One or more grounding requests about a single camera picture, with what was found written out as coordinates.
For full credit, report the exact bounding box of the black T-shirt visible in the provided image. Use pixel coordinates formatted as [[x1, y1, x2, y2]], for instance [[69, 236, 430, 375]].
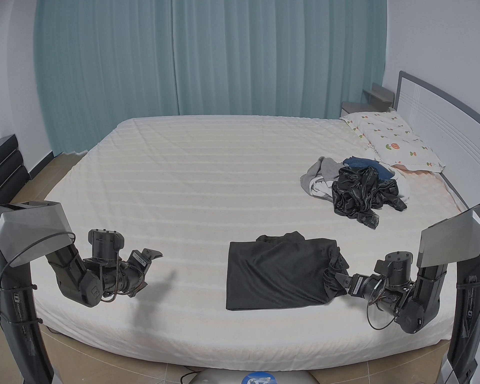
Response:
[[226, 231, 352, 311]]

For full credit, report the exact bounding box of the white printed pillow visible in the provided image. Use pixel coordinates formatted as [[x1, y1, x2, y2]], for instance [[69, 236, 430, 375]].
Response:
[[339, 110, 447, 174]]

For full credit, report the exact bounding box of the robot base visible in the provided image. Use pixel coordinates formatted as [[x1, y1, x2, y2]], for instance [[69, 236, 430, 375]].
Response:
[[185, 367, 319, 384]]

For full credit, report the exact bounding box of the blue-green curtain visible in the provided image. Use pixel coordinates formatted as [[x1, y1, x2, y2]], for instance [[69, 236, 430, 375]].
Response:
[[172, 0, 389, 120], [33, 0, 181, 156]]

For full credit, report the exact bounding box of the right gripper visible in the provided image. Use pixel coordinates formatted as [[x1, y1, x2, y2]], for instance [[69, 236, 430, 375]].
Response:
[[334, 272, 376, 301]]

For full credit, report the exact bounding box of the grey bedside table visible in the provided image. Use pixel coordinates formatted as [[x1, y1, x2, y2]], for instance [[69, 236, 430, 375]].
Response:
[[341, 83, 395, 117]]

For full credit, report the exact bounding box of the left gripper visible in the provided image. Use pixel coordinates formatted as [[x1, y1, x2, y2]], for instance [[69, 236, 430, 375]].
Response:
[[119, 247, 164, 295]]

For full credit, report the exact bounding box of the black chest of drawers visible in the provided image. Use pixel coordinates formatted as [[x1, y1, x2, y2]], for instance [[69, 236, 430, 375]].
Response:
[[0, 134, 31, 199]]

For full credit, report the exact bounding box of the pile of clothes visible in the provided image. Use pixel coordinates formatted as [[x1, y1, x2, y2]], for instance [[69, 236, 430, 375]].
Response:
[[300, 155, 411, 230]]

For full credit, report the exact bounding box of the bed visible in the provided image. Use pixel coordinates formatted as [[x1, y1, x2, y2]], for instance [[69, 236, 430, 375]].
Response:
[[32, 70, 480, 373]]

